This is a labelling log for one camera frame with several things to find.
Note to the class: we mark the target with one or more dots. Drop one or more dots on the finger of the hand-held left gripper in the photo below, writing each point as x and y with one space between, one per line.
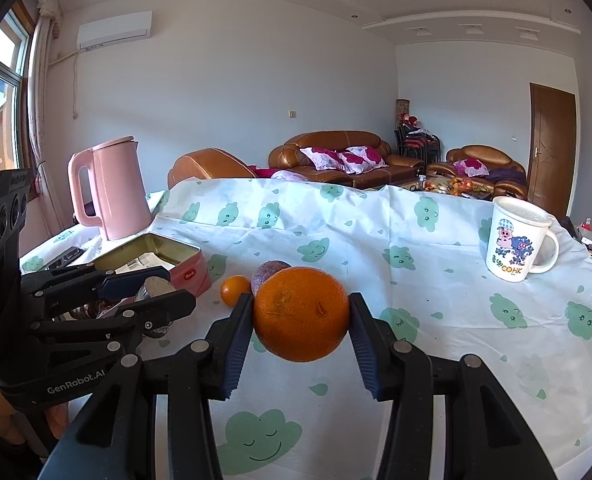
170 305
125 282

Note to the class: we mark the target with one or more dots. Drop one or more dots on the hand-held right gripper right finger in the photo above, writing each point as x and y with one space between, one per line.
363 345

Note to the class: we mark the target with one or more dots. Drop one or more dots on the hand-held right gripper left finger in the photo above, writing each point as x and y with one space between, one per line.
238 345

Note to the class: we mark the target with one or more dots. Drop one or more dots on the pink tin box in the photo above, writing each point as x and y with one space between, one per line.
190 272

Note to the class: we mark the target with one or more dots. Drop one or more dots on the large orange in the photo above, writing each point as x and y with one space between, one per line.
301 314

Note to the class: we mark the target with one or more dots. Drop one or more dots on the printed paper packet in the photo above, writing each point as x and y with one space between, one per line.
145 260

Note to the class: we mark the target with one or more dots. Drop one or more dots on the small orange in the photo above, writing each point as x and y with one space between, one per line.
233 291

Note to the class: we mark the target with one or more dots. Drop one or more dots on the dark flat object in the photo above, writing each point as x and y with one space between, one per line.
65 257

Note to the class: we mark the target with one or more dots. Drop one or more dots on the white green-cloud print tablecloth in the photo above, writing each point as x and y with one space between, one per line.
426 335

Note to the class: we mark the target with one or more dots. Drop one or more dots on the purple passion fruit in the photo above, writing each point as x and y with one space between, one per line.
268 274

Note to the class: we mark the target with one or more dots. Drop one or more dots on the pink electric kettle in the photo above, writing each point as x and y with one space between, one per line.
120 190

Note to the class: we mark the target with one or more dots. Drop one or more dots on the window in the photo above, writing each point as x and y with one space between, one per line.
0 110

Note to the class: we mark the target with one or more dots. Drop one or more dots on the light curtain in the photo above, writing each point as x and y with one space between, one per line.
43 110

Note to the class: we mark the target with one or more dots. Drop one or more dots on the brown leather sofa white piping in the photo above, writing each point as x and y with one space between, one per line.
205 165

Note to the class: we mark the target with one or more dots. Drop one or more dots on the pink blanket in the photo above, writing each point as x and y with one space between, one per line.
286 175

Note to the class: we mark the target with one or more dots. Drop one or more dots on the brown leather three-seat sofa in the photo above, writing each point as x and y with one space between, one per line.
396 170

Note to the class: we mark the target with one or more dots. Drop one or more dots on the cluttered coffee table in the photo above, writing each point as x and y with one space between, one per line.
451 187

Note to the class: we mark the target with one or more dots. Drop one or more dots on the white cartoon print mug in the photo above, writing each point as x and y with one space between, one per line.
511 240

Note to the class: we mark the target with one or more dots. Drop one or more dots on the white magenta floral pillow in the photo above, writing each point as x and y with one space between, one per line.
323 159
471 166
363 159

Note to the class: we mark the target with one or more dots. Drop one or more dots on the stack of dark chairs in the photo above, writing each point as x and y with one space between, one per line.
418 142

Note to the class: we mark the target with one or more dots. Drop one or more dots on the purple blanket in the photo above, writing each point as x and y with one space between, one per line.
506 174

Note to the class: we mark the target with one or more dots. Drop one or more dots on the brown leather armchair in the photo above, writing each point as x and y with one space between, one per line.
486 152

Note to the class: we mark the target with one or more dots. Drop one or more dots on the tall decorated floor vase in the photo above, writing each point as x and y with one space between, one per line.
402 110

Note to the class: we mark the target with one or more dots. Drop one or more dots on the brown wooden door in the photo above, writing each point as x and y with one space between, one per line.
553 150

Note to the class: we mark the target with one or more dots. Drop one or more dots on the white wall air conditioner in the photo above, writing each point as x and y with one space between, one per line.
115 32

